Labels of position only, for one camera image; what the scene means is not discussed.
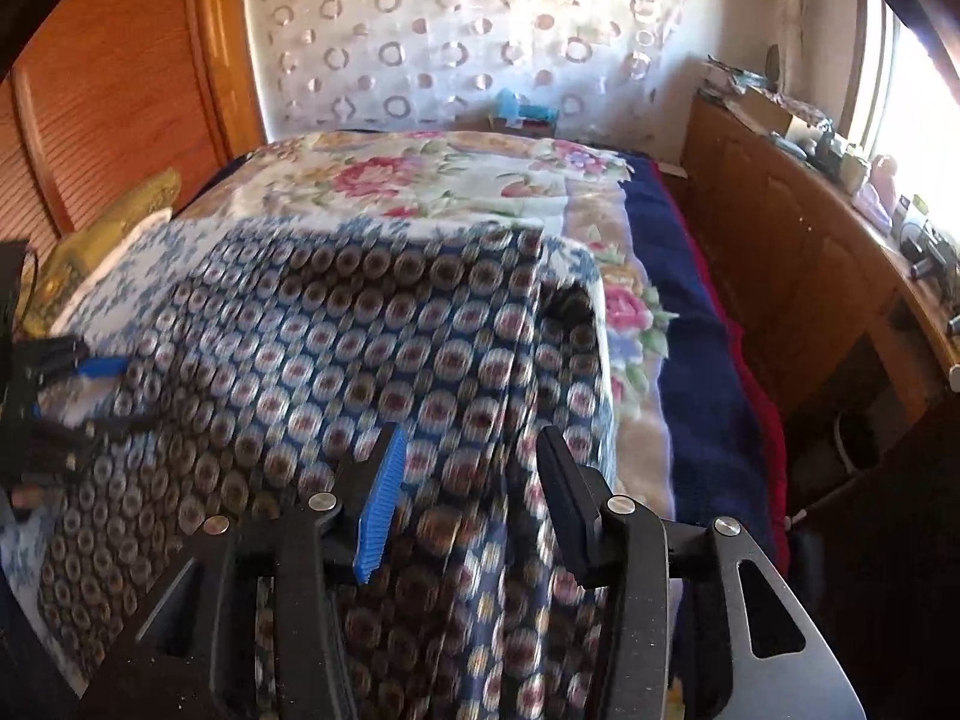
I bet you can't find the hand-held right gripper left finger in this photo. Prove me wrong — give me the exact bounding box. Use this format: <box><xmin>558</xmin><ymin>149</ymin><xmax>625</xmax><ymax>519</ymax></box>
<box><xmin>79</xmin><ymin>424</ymin><xmax>410</xmax><ymax>720</ymax></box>

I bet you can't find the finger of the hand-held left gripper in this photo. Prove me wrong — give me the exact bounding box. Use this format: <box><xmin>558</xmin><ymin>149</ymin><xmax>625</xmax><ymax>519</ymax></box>
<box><xmin>30</xmin><ymin>337</ymin><xmax>134</xmax><ymax>392</ymax></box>
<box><xmin>26</xmin><ymin>409</ymin><xmax>147</xmax><ymax>470</ymax></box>

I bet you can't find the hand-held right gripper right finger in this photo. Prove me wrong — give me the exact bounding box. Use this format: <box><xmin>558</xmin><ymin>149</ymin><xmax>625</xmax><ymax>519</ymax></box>
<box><xmin>536</xmin><ymin>426</ymin><xmax>865</xmax><ymax>720</ymax></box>

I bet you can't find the blue circle-print garment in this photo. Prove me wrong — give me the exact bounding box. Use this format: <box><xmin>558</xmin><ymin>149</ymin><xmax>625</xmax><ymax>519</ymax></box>
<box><xmin>37</xmin><ymin>229</ymin><xmax>625</xmax><ymax>720</ymax></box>

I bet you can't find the blue and white floral sheet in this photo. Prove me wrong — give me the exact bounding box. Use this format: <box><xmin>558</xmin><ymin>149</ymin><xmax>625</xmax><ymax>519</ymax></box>
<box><xmin>0</xmin><ymin>219</ymin><xmax>605</xmax><ymax>691</ymax></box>

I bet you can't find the yellow green pillow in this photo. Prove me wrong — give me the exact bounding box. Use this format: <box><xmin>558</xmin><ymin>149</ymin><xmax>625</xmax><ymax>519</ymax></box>
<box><xmin>28</xmin><ymin>169</ymin><xmax>182</xmax><ymax>331</ymax></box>

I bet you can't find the navy blue blanket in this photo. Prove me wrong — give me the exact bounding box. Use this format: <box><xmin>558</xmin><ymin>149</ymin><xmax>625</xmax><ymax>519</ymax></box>
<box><xmin>621</xmin><ymin>156</ymin><xmax>781</xmax><ymax>545</ymax></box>

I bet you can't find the wooden wardrobe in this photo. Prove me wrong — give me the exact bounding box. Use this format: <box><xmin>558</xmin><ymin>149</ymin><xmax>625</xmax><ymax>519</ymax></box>
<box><xmin>0</xmin><ymin>0</ymin><xmax>265</xmax><ymax>260</ymax></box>

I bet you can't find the wooden cabinet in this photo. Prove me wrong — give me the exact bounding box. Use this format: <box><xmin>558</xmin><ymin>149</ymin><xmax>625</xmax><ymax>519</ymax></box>
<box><xmin>679</xmin><ymin>88</ymin><xmax>960</xmax><ymax>481</ymax></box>

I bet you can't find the rose print floral blanket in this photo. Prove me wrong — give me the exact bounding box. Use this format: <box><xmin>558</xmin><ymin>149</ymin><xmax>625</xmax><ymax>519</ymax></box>
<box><xmin>225</xmin><ymin>130</ymin><xmax>680</xmax><ymax>518</ymax></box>

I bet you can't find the blue toy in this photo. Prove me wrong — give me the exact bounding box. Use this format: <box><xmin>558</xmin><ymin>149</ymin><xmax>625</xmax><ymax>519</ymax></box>
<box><xmin>489</xmin><ymin>88</ymin><xmax>562</xmax><ymax>137</ymax></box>

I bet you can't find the black device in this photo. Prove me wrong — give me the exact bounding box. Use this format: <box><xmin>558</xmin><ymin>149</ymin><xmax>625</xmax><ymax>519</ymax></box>
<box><xmin>896</xmin><ymin>195</ymin><xmax>960</xmax><ymax>293</ymax></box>

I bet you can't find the pink object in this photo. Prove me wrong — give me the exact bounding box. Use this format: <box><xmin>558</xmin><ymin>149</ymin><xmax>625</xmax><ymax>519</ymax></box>
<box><xmin>855</xmin><ymin>156</ymin><xmax>901</xmax><ymax>230</ymax></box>

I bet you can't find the cardboard box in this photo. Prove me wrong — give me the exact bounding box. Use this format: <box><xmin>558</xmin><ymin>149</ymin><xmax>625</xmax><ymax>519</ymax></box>
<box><xmin>731</xmin><ymin>86</ymin><xmax>807</xmax><ymax>137</ymax></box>

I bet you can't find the window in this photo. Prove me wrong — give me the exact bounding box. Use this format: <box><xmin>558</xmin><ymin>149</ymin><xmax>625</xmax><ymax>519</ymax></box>
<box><xmin>853</xmin><ymin>0</ymin><xmax>960</xmax><ymax>203</ymax></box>

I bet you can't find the white cable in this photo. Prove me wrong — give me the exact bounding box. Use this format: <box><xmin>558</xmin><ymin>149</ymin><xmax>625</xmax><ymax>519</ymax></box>
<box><xmin>784</xmin><ymin>412</ymin><xmax>863</xmax><ymax>530</ymax></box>

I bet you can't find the white circle-print wall cloth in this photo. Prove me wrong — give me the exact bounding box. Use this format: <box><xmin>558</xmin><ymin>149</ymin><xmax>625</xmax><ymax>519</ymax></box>
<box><xmin>244</xmin><ymin>0</ymin><xmax>695</xmax><ymax>145</ymax></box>

